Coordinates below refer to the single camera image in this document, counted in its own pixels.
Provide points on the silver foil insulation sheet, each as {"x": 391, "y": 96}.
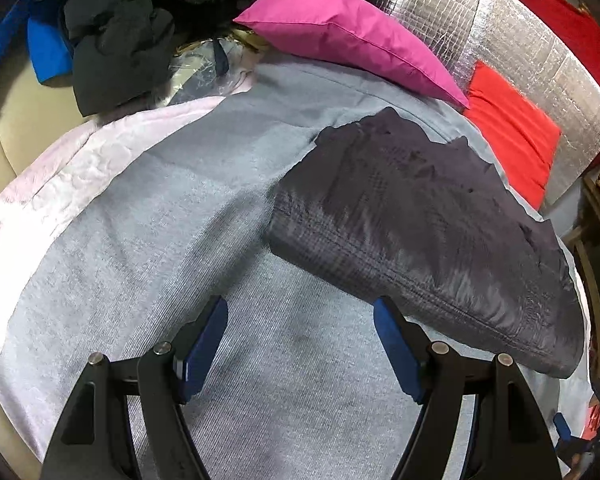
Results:
{"x": 530, "y": 50}

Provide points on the pale pink bed sheet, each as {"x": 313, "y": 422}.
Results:
{"x": 55, "y": 170}

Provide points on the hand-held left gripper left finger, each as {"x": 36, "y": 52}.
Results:
{"x": 205, "y": 345}

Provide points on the dark red cloth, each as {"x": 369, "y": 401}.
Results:
{"x": 530, "y": 0}

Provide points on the blue cloth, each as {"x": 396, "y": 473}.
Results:
{"x": 47, "y": 50}

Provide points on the red pillow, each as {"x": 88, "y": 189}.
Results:
{"x": 510, "y": 130}

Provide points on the crumpled black garment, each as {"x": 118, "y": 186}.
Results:
{"x": 115, "y": 55}

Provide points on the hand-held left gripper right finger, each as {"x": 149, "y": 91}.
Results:
{"x": 397, "y": 350}

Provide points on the clear plastic bag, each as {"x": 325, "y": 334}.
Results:
{"x": 200, "y": 70}

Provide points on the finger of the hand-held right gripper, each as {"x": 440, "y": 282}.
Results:
{"x": 561, "y": 430}

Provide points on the grey blanket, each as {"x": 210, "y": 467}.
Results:
{"x": 180, "y": 220}

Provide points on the beige leather sofa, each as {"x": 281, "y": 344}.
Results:
{"x": 20, "y": 125}

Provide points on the pink pillow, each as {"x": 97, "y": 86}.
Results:
{"x": 350, "y": 35}

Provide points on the dark grey quilted jacket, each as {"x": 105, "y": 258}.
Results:
{"x": 405, "y": 220}

